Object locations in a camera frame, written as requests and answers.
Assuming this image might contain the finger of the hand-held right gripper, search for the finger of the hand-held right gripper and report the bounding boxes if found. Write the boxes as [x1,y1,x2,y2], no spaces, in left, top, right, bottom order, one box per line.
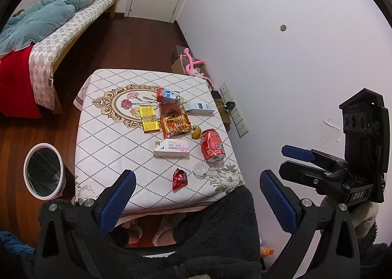
[281,145,348,172]
[279,161,342,189]

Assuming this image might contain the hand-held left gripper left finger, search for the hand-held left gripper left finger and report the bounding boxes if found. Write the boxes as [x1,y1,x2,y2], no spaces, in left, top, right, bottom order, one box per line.
[32,170,137,279]

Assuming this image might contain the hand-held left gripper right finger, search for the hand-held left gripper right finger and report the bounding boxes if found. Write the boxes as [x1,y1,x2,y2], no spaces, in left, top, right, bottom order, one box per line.
[260,170,360,279]

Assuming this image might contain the red wrapper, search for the red wrapper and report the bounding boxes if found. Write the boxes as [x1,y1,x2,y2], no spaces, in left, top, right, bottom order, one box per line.
[171,168,188,192]

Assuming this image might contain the white pink box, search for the white pink box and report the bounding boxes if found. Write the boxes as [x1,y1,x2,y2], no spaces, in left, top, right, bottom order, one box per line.
[153,140,191,159]

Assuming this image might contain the white round waste bin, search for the white round waste bin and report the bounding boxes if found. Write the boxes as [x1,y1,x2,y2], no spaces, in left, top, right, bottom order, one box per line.
[24,143,67,200]

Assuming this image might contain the red soda can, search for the red soda can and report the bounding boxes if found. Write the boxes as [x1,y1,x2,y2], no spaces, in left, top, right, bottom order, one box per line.
[200,128,226,163]

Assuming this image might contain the yellow cardboard box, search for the yellow cardboard box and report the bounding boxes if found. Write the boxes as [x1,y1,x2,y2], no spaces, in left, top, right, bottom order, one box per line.
[138,106,161,134]

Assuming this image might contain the orange snack bag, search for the orange snack bag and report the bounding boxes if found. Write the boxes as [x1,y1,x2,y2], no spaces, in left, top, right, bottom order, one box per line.
[160,114,193,140]

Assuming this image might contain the white grey box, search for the white grey box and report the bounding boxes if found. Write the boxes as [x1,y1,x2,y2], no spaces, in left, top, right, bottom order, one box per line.
[184,101,216,116]

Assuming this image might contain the brown snack packet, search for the brown snack packet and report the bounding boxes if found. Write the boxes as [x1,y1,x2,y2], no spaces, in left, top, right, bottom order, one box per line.
[159,102,184,119]

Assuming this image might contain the person's right forearm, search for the person's right forearm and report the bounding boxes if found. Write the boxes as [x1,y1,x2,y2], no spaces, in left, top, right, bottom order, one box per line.
[349,202,392,279]

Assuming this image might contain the pink fuzzy slipper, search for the pink fuzzy slipper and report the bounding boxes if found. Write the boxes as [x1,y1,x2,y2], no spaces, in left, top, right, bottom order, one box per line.
[152,216,185,246]
[119,220,143,245]

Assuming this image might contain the diamond-pattern white tablecloth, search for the diamond-pattern white tablecloth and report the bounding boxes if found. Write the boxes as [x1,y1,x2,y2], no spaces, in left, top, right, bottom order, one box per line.
[73,69,247,215]

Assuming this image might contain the person's dark fleece clothing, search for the person's dark fleece clothing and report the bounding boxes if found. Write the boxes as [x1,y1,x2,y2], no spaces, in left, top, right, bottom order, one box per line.
[38,186,261,279]

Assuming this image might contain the blue cloth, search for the blue cloth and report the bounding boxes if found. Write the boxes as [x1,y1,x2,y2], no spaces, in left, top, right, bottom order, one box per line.
[0,231,36,257]

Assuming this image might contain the red blue milk carton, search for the red blue milk carton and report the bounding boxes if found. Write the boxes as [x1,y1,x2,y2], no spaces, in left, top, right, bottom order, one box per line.
[156,87,181,104]

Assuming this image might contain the pink plastic toy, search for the pink plastic toy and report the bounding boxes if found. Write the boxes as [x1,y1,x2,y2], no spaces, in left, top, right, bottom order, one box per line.
[181,48,206,77]

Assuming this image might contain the pink toy on box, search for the pink toy on box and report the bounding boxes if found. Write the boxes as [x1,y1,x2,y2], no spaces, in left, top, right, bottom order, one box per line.
[171,46,212,80]

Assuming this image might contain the red blanket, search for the red blanket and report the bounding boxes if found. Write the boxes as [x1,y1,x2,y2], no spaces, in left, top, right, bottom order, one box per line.
[0,45,42,119]

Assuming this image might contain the grey checkered bedsheet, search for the grey checkered bedsheet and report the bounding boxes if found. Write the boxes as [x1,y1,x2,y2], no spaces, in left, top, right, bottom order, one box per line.
[29,0,116,111]

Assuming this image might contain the wooden bed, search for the wooden bed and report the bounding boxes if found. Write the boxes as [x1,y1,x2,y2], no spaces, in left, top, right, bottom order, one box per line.
[0,0,129,116]

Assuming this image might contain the blue quilt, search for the blue quilt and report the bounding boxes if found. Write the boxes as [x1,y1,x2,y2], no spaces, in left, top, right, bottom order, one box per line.
[0,0,120,56]

